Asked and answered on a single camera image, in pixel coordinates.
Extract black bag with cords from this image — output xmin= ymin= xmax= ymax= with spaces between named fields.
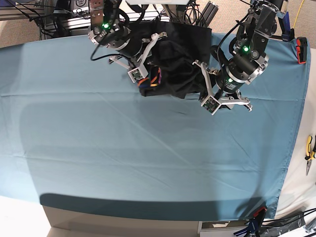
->
xmin=259 ymin=208 xmax=316 ymax=237

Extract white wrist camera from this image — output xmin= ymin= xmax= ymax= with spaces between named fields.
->
xmin=199 ymin=95 xmax=222 ymax=115
xmin=127 ymin=65 xmax=148 ymax=83

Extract dark grey T-shirt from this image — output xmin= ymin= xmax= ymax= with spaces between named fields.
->
xmin=130 ymin=20 xmax=212 ymax=99

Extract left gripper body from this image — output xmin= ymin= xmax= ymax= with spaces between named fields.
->
xmin=192 ymin=60 xmax=252 ymax=112

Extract orange black clamp top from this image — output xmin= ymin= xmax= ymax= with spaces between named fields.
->
xmin=296 ymin=37 xmax=308 ymax=64

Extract blue black clamp top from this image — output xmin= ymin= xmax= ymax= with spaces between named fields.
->
xmin=274 ymin=12 xmax=295 ymax=42

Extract blue table cloth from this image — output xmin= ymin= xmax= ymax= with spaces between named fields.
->
xmin=0 ymin=36 xmax=311 ymax=221

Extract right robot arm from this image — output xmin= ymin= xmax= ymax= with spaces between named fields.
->
xmin=88 ymin=0 xmax=167 ymax=73

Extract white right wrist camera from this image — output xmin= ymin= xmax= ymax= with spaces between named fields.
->
xmin=127 ymin=65 xmax=148 ymax=83

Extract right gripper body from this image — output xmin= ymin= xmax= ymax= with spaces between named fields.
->
xmin=108 ymin=32 xmax=167 ymax=72

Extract yellow cable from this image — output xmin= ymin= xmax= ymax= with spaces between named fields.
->
xmin=293 ymin=0 xmax=304 ymax=30

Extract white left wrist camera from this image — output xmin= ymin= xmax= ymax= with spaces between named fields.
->
xmin=199 ymin=95 xmax=222 ymax=115

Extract yellow handled pliers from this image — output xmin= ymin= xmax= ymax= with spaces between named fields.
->
xmin=305 ymin=135 xmax=316 ymax=176

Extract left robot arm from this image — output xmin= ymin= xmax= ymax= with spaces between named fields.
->
xmin=193 ymin=0 xmax=288 ymax=115

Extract orange blue clamp bottom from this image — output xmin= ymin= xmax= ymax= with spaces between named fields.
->
xmin=234 ymin=206 xmax=267 ymax=237

